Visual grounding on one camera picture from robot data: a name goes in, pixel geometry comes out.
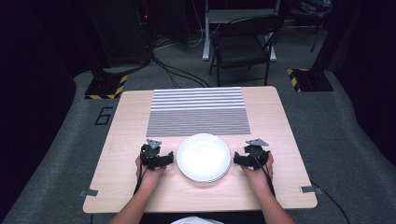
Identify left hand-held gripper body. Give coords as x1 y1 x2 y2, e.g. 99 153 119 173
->
139 138 163 171

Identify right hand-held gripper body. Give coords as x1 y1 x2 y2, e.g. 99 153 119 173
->
244 138 270 171

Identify person's left hand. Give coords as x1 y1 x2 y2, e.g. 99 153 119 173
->
134 155 167 189

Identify person's right hand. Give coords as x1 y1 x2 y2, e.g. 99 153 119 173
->
239 151 276 189

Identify grey white striped placemat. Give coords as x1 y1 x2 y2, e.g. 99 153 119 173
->
146 87 252 138

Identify grey tape piece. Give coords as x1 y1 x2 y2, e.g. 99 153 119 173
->
78 189 100 198
299 185 323 196

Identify person's white clothing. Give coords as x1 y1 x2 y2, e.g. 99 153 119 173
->
170 216 224 224

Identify black stand base striped tape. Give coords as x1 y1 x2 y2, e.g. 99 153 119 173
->
84 74 129 101
287 67 334 93

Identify black folding chair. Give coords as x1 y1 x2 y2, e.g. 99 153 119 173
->
208 14 283 88

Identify dark equipment cabinet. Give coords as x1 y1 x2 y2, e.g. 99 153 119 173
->
82 0 153 68

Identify cluttered dark side table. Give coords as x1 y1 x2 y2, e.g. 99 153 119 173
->
288 0 333 53

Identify right hand-held gripper black cable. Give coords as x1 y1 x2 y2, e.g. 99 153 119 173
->
251 153 276 198

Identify black floor cables bundle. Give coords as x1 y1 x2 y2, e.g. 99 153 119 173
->
151 54 210 89

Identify black cable off table edge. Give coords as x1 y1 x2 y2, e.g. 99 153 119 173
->
311 181 352 224

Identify white metal desk frame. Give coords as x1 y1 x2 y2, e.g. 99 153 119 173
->
202 0 282 63

